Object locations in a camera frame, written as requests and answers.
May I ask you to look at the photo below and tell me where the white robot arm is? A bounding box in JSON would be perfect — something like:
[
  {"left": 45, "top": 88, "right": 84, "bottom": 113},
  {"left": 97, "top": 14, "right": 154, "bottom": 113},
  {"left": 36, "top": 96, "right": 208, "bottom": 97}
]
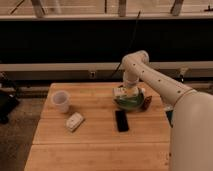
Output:
[{"left": 122, "top": 50, "right": 213, "bottom": 171}]

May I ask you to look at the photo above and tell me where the wall outlet at right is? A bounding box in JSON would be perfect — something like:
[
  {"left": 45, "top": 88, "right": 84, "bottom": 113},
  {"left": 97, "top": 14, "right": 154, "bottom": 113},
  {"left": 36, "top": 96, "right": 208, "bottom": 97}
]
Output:
[{"left": 179, "top": 67, "right": 188, "bottom": 77}]

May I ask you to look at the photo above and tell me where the translucent plastic cup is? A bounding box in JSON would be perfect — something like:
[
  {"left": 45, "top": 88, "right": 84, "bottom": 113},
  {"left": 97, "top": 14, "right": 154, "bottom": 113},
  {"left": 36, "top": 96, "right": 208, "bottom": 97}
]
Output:
[{"left": 51, "top": 90, "right": 70, "bottom": 113}]

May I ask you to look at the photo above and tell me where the black hanging cable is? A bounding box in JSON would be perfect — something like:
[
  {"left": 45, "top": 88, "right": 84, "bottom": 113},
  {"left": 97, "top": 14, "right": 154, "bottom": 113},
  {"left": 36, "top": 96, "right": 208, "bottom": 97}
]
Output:
[{"left": 110, "top": 9, "right": 142, "bottom": 79}]

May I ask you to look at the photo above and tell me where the small white box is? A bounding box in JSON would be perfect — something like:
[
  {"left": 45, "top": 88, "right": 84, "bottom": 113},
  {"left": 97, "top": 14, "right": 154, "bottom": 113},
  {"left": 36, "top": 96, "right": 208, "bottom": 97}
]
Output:
[{"left": 66, "top": 112, "right": 85, "bottom": 132}]

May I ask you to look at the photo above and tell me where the black object at left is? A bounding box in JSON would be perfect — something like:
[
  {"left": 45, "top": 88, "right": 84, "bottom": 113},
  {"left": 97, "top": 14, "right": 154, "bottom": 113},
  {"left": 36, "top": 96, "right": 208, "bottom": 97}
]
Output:
[{"left": 0, "top": 72, "right": 21, "bottom": 125}]

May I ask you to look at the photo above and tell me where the black smartphone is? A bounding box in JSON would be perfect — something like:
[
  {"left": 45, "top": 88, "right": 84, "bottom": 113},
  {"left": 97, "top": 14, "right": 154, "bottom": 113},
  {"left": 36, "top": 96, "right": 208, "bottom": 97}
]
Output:
[{"left": 115, "top": 111, "right": 129, "bottom": 132}]

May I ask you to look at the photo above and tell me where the white wall outlet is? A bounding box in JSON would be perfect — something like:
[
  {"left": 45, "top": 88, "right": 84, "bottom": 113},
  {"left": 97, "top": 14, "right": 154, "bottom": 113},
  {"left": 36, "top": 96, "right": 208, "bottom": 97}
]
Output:
[{"left": 89, "top": 71, "right": 96, "bottom": 79}]

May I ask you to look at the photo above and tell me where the white labelled bottle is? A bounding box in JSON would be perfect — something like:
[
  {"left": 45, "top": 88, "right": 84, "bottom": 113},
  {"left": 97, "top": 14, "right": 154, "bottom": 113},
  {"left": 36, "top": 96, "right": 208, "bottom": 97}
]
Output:
[{"left": 113, "top": 87, "right": 144, "bottom": 99}]

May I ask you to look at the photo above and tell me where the small brown object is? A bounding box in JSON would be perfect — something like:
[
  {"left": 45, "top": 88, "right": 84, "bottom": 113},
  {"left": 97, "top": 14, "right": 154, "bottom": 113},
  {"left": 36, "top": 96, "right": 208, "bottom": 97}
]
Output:
[{"left": 142, "top": 96, "right": 152, "bottom": 110}]

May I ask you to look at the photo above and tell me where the green ceramic bowl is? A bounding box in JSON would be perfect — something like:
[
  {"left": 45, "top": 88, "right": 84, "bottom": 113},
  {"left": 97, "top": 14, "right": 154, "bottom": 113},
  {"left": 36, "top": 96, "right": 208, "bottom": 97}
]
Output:
[{"left": 114, "top": 95, "right": 144, "bottom": 111}]

